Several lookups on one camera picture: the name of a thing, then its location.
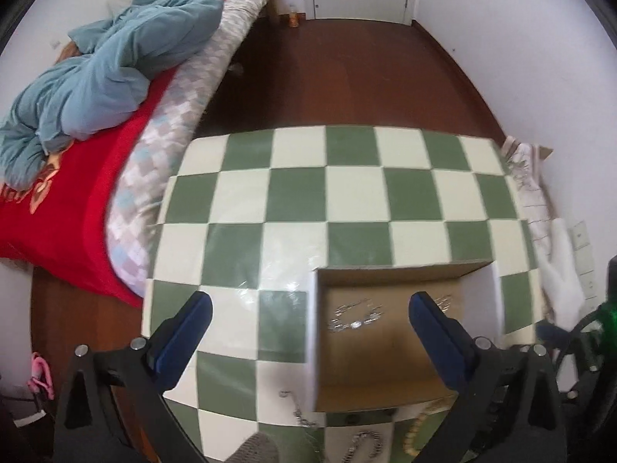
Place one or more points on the grey checked bed sheet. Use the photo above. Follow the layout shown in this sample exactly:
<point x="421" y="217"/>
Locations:
<point x="168" y="135"/>

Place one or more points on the white patterned cloth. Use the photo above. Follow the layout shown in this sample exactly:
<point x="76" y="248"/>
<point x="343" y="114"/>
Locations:
<point x="540" y="222"/>

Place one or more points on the cardboard box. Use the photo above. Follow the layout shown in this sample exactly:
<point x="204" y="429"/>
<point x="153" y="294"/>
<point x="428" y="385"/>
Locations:
<point x="376" y="347"/>

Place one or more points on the teal duvet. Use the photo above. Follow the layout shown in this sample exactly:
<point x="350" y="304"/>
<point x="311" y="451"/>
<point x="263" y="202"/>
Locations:
<point x="101" y="72"/>

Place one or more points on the small orange bottle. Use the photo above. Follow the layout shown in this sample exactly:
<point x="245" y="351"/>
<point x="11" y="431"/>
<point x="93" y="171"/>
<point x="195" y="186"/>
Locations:
<point x="293" y="19"/>

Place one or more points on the white wall socket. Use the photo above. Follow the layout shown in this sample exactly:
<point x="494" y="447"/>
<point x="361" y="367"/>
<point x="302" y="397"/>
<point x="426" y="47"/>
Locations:
<point x="580" y="237"/>

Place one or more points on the grey knitted cloth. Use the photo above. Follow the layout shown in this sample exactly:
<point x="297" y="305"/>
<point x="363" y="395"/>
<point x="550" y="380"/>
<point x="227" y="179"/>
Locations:
<point x="255" y="449"/>

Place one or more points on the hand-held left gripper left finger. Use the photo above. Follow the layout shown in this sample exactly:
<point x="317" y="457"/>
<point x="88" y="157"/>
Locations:
<point x="185" y="333"/>

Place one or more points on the green checkered tablecloth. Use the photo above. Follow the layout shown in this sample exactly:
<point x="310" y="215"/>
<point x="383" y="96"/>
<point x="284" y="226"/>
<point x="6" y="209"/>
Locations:
<point x="289" y="212"/>

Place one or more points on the red blanket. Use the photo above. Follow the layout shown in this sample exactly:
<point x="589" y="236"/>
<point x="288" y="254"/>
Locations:
<point x="72" y="222"/>

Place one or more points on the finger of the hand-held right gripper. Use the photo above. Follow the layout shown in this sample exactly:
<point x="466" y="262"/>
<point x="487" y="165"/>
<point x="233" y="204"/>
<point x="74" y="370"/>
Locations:
<point x="552" y="332"/>

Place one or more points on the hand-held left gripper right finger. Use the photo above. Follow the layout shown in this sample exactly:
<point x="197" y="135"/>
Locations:
<point x="436" y="335"/>

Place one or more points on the pink plastic clip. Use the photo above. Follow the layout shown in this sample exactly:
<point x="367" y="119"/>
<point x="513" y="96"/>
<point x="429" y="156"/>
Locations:
<point x="41" y="376"/>

